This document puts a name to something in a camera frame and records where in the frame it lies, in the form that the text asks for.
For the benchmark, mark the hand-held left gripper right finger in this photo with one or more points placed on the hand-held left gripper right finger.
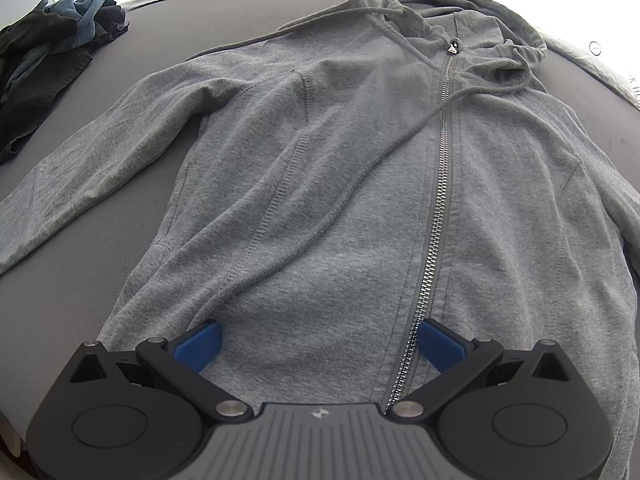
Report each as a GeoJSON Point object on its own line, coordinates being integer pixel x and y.
{"type": "Point", "coordinates": [440, 345]}

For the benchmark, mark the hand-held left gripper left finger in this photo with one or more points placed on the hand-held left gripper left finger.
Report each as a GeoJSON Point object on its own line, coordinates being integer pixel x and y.
{"type": "Point", "coordinates": [199, 346]}

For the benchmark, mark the grey zip hoodie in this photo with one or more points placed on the grey zip hoodie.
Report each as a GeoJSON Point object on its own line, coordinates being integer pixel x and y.
{"type": "Point", "coordinates": [350, 185]}

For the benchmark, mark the black garment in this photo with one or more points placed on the black garment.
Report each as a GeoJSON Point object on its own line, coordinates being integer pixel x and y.
{"type": "Point", "coordinates": [35, 90]}

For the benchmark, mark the dark blue garment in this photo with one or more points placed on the dark blue garment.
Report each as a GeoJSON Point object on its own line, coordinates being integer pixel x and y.
{"type": "Point", "coordinates": [67, 17]}

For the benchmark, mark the white printed sheet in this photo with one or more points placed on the white printed sheet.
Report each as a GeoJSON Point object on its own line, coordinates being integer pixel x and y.
{"type": "Point", "coordinates": [602, 27]}

